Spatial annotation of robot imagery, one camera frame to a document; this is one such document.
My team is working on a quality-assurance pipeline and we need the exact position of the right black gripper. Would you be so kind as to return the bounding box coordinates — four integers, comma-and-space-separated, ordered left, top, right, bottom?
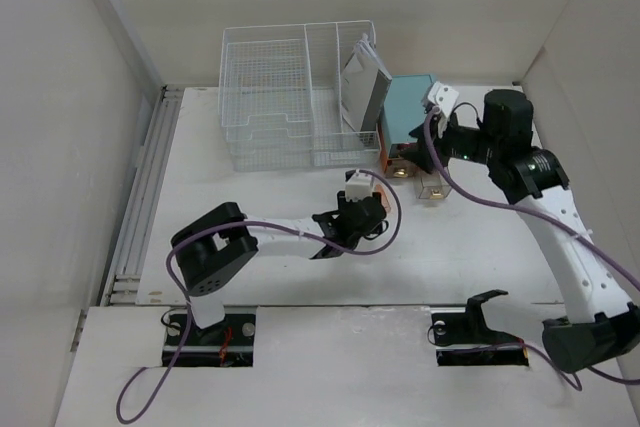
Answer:
399, 107, 502, 173

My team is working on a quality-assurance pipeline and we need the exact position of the clear smoky drawer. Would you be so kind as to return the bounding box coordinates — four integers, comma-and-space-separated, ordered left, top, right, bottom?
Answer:
414, 172, 452, 202
386, 158, 417, 179

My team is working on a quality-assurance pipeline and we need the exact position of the teal drawer box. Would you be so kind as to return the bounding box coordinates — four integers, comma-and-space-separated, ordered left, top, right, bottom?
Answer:
378, 74, 436, 178

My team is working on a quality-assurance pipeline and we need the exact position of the gray white booklet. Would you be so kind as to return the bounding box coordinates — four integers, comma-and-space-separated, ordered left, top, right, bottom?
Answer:
340, 34, 392, 132

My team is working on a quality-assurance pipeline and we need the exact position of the orange highlighter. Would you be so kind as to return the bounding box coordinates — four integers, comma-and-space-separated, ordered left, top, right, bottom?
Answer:
375, 185, 392, 213

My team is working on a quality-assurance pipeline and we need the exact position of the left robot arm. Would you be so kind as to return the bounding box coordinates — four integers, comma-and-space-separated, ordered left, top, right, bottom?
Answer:
171, 191, 388, 344

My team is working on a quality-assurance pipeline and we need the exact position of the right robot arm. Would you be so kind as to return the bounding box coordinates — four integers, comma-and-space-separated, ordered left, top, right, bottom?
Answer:
401, 83, 639, 374

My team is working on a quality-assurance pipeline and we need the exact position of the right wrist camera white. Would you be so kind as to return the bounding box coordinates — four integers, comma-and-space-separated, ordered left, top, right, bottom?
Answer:
422, 81, 459, 138

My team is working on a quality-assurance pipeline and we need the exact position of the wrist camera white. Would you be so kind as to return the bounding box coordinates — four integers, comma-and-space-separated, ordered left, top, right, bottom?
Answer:
422, 81, 459, 138
344, 170, 375, 202

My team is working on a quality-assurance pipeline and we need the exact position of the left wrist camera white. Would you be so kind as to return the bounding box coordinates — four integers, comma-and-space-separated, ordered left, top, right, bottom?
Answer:
344, 170, 375, 202

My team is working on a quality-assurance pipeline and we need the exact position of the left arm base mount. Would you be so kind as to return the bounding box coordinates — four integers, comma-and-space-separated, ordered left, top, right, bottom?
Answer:
160, 307, 256, 368

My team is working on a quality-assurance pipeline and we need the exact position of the white wire mesh desk organizer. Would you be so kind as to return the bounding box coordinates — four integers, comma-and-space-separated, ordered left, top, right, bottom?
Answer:
218, 20, 380, 172

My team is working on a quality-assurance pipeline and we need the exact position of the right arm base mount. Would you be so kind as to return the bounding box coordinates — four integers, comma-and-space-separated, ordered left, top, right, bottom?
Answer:
427, 289, 529, 367

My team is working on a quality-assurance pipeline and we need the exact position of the aluminium rail frame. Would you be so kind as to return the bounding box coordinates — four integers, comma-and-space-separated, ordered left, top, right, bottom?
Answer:
97, 85, 184, 307

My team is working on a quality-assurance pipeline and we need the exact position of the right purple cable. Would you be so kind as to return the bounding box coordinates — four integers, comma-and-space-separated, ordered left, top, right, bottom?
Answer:
423, 102, 640, 392

